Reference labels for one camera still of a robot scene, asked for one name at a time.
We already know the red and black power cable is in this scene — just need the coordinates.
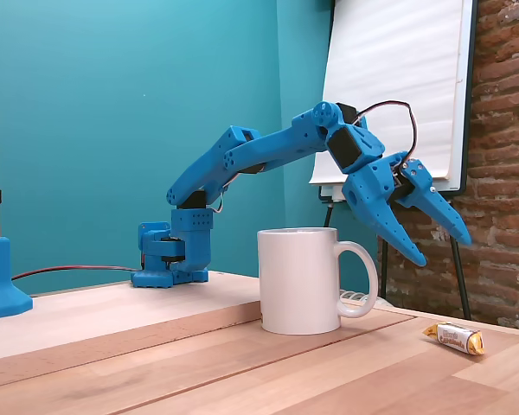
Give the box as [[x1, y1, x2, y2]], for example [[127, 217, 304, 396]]
[[10, 265, 140, 283]]

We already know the red and black servo wire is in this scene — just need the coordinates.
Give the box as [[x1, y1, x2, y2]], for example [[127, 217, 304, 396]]
[[356, 100, 419, 164]]

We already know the white and gold sweet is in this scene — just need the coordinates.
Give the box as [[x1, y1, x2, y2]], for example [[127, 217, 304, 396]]
[[421, 322, 487, 357]]

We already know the white flip chart easel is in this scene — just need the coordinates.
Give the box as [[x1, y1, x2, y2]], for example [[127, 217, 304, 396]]
[[308, 0, 479, 322]]

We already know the white ceramic mug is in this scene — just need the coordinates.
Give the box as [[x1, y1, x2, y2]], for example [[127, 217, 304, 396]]
[[256, 227, 380, 336]]

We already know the white coiled cable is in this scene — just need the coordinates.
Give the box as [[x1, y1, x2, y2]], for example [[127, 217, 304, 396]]
[[340, 290, 394, 309]]

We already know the blue printed pole base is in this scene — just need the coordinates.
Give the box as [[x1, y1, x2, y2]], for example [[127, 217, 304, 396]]
[[0, 236, 34, 322]]

